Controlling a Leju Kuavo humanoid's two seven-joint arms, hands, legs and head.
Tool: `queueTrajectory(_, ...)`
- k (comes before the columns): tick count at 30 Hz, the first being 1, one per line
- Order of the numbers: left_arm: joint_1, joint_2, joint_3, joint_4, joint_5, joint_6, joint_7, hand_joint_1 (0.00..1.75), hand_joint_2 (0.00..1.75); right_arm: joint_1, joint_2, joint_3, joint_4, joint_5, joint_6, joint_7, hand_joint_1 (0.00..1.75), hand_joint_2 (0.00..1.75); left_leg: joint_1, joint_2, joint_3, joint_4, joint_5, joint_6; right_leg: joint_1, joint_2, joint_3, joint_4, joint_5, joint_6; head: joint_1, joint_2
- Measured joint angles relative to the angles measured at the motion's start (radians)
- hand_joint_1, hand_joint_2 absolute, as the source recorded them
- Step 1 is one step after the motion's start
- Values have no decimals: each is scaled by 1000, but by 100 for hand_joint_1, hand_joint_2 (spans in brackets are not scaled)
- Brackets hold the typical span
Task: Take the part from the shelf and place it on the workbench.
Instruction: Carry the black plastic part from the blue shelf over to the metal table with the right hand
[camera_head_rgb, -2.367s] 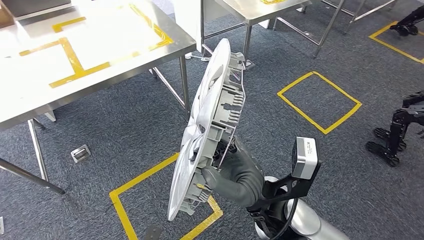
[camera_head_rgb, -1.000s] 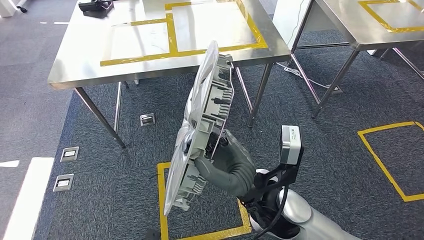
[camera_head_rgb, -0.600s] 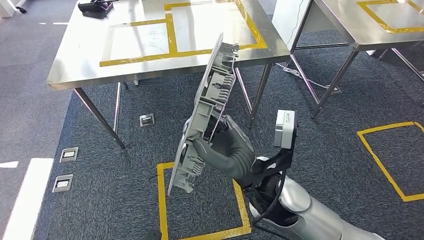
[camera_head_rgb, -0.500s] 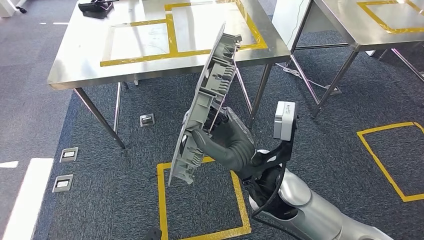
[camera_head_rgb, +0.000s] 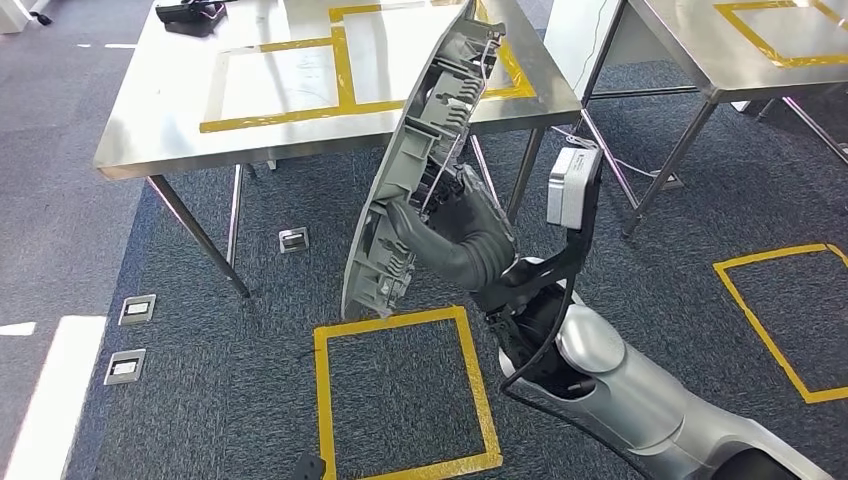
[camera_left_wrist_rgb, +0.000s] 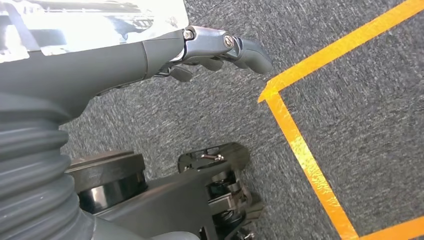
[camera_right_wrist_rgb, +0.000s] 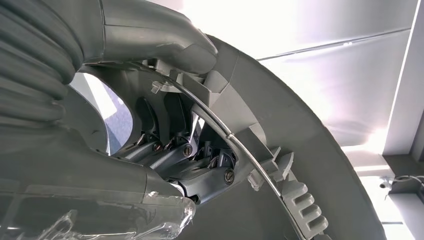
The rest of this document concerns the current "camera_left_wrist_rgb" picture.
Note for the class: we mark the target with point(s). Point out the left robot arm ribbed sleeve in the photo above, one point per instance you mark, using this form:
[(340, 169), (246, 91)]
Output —
[(30, 165)]

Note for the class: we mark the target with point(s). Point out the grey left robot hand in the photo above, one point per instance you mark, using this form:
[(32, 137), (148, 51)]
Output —
[(82, 66)]

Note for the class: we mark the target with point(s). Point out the black robot foot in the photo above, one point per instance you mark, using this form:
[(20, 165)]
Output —
[(232, 155)]

